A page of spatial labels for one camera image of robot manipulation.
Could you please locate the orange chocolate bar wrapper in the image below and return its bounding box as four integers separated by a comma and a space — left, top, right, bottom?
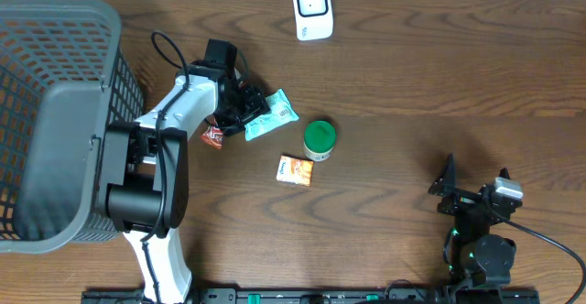
201, 119, 223, 149

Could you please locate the light green wet wipes pack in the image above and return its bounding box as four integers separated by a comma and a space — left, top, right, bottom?
244, 89, 299, 141

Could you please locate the green lid jar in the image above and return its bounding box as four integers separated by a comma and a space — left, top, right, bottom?
303, 121, 337, 162

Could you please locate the orange snack packet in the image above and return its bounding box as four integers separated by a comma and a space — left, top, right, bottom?
276, 156, 314, 187

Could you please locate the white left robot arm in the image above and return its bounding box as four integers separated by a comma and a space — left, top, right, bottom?
96, 39, 269, 303

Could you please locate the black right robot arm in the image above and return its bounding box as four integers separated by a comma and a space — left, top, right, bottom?
428, 154, 524, 289

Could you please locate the white barcode scanner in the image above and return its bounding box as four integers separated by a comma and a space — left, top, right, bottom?
293, 0, 333, 41

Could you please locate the grey plastic basket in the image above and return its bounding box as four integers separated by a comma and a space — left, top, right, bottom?
1, 0, 145, 254

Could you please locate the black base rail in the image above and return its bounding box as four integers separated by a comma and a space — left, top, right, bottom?
81, 287, 541, 304

